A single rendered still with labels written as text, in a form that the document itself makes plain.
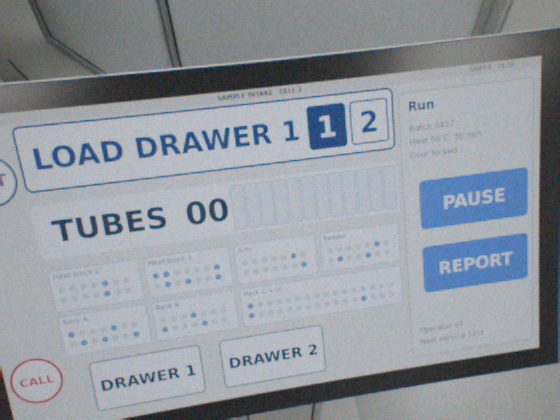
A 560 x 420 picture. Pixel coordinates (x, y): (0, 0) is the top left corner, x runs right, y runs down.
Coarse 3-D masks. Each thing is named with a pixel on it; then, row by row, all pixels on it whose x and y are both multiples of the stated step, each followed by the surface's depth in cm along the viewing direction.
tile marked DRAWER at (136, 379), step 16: (144, 352) 43; (160, 352) 43; (176, 352) 43; (192, 352) 43; (96, 368) 43; (112, 368) 43; (128, 368) 43; (144, 368) 43; (160, 368) 43; (176, 368) 44; (192, 368) 44; (96, 384) 43; (112, 384) 43; (128, 384) 43; (144, 384) 43; (160, 384) 44; (176, 384) 44; (192, 384) 44; (96, 400) 43; (112, 400) 43; (128, 400) 44; (144, 400) 44
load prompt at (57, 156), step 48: (336, 96) 40; (384, 96) 41; (48, 144) 38; (96, 144) 39; (144, 144) 39; (192, 144) 40; (240, 144) 40; (288, 144) 41; (336, 144) 41; (384, 144) 42
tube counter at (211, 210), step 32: (192, 192) 41; (224, 192) 41; (256, 192) 41; (288, 192) 42; (320, 192) 42; (352, 192) 42; (384, 192) 43; (192, 224) 41; (224, 224) 41; (256, 224) 42; (288, 224) 42
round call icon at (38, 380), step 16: (16, 368) 42; (32, 368) 42; (48, 368) 42; (16, 384) 42; (32, 384) 42; (48, 384) 42; (64, 384) 43; (16, 400) 42; (32, 400) 42; (48, 400) 43
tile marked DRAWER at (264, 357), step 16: (256, 336) 44; (272, 336) 44; (288, 336) 44; (304, 336) 45; (320, 336) 45; (224, 352) 44; (240, 352) 44; (256, 352) 44; (272, 352) 44; (288, 352) 45; (304, 352) 45; (320, 352) 45; (224, 368) 44; (240, 368) 44; (256, 368) 45; (272, 368) 45; (288, 368) 45; (304, 368) 45; (320, 368) 45; (224, 384) 44; (240, 384) 45
